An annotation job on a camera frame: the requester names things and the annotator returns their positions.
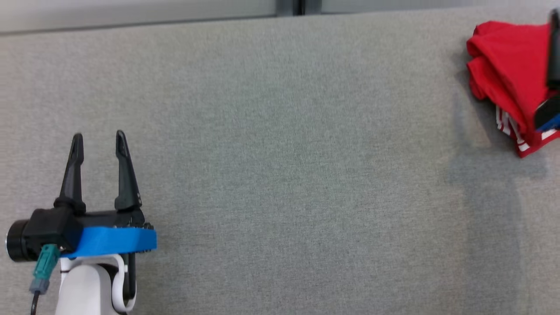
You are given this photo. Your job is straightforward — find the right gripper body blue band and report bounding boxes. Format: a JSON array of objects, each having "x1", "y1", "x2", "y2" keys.
[{"x1": 535, "y1": 94, "x2": 560, "y2": 132}]

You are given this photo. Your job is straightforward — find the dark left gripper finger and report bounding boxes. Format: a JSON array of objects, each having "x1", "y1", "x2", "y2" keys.
[
  {"x1": 114, "y1": 130, "x2": 143, "y2": 212},
  {"x1": 53, "y1": 133, "x2": 87, "y2": 215}
]

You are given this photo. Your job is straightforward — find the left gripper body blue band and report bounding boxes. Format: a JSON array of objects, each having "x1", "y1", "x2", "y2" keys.
[{"x1": 63, "y1": 209, "x2": 158, "y2": 303}]

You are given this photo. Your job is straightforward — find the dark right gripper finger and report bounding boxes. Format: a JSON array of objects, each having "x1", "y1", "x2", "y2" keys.
[{"x1": 547, "y1": 10, "x2": 560, "y2": 91}]

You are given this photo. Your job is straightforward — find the red shorts white stripe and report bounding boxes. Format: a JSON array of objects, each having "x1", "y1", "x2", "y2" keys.
[{"x1": 496, "y1": 105, "x2": 560, "y2": 158}]

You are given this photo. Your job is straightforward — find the red jersey white sleeves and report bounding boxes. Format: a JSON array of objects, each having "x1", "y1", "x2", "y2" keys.
[{"x1": 466, "y1": 21, "x2": 560, "y2": 132}]

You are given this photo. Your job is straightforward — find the left camera cable teal plug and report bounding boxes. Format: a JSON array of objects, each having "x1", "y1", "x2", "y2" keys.
[{"x1": 29, "y1": 244, "x2": 61, "y2": 315}]

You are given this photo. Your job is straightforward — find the grey aluminium partition post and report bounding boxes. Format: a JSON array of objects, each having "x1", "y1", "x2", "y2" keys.
[{"x1": 276, "y1": 0, "x2": 322, "y2": 16}]

